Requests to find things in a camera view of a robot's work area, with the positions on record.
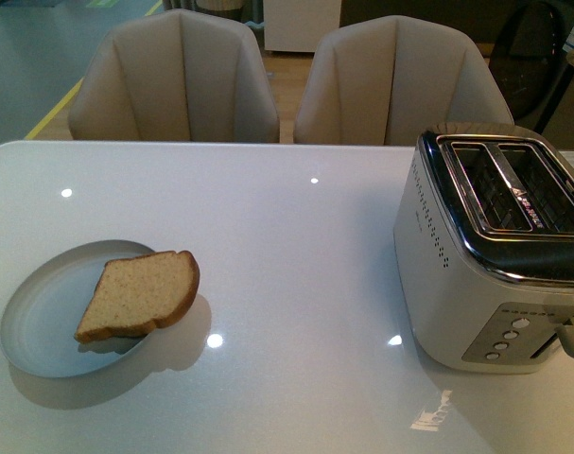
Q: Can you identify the white cabinet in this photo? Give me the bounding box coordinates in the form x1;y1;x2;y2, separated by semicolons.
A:
263;0;341;53

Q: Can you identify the dark washing machine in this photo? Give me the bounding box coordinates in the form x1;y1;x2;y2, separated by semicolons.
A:
489;1;574;133

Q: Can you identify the beige right chair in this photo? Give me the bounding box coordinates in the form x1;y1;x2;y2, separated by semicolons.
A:
293;15;513;146

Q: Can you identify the beige chair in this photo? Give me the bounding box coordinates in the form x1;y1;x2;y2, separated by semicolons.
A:
68;9;280;143
293;15;513;146

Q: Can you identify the brown bread slice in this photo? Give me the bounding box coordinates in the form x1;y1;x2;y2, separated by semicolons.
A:
75;251;200;344

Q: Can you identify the grey round plate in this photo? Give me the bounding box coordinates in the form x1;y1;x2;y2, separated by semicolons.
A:
0;240;153;378

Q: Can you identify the cream and chrome toaster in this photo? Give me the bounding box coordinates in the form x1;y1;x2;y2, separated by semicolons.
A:
393;123;574;374

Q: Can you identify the beige left chair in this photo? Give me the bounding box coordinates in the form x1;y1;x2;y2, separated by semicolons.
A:
68;9;280;143

